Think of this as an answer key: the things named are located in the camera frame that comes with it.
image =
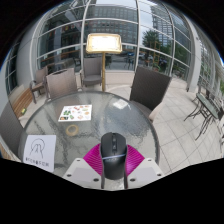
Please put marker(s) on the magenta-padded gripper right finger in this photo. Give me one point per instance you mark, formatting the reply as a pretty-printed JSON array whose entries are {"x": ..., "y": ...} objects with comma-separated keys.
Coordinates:
[{"x": 141, "y": 170}]

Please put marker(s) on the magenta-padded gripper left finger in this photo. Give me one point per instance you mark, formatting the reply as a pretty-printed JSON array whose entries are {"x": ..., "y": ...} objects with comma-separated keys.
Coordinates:
[{"x": 85, "y": 171}]

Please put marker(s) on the black computer mouse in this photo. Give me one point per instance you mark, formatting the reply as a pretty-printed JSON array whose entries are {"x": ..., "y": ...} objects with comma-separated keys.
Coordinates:
[{"x": 114, "y": 156}]

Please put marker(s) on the brown tape roll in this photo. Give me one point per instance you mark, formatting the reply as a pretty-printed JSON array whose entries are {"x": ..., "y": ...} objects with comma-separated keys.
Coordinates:
[{"x": 67, "y": 130}]

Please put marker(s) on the colourful printed menu card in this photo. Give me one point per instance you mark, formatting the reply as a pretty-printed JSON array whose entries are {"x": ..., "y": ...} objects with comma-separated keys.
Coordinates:
[{"x": 76, "y": 113}]

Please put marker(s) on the dark brown wicker chair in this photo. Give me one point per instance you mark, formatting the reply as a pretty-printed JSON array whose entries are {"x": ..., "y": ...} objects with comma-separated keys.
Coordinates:
[
  {"x": 150, "y": 86},
  {"x": 10, "y": 130}
]

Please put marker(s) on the grey wicker chair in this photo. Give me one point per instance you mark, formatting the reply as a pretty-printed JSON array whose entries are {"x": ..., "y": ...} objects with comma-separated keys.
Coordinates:
[
  {"x": 40, "y": 80},
  {"x": 61, "y": 83},
  {"x": 92, "y": 70}
]

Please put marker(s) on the dark metal patio table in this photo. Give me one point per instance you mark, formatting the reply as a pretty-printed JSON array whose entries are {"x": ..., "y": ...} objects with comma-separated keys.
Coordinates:
[{"x": 208, "y": 105}]

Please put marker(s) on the wooden slatted bench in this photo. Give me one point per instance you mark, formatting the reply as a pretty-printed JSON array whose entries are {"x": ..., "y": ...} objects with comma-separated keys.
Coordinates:
[{"x": 21, "y": 101}]

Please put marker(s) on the golden menu stand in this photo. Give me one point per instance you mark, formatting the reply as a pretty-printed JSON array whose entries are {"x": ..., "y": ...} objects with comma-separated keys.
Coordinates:
[{"x": 104, "y": 43}]

